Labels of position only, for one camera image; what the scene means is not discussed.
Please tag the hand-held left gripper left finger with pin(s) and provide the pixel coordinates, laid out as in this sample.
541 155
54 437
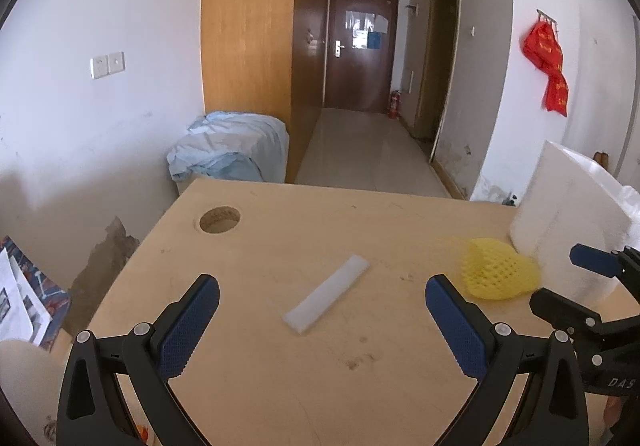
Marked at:
192 321

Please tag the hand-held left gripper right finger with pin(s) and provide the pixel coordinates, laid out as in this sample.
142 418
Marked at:
455 326

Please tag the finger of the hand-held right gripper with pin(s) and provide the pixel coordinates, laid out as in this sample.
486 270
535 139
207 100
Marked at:
595 260
562 310

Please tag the white foam box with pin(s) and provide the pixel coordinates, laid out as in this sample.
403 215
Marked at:
560 206

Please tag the yellow foam fruit net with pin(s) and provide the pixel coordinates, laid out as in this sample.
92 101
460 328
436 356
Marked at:
495 271

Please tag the white foam strip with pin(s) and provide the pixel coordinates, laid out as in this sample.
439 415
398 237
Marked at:
325 296

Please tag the wooden chair back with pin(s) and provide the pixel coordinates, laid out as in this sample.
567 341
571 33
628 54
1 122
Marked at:
600 161

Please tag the red blue patterned book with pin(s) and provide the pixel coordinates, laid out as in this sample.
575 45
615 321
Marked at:
52 296

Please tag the red printed bag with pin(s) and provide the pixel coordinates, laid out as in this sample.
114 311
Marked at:
542 49
557 94

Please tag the light blue bed sheet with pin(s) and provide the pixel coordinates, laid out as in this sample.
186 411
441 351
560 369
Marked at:
230 146

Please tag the printed paper sheet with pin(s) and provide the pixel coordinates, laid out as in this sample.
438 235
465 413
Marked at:
15 296

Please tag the red fire extinguisher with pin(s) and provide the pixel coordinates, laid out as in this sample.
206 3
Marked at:
394 106

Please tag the brown side door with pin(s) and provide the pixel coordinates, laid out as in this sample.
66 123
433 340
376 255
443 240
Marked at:
440 66

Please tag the dark brown entrance door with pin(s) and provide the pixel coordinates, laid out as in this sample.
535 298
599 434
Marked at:
360 76

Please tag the wooden wardrobe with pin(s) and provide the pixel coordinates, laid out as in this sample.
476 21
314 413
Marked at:
250 51

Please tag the blue paper notice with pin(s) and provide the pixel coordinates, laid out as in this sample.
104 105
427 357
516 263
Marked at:
374 40

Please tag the white paper notice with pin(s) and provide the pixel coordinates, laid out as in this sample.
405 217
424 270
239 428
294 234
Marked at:
381 24

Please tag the clear plastic sheet notice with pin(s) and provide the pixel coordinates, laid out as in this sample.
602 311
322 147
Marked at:
359 21

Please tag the metal wall hook rack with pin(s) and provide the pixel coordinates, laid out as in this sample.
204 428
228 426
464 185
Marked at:
547 18

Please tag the white double wall outlet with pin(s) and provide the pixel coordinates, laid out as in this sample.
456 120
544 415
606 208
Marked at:
107 65

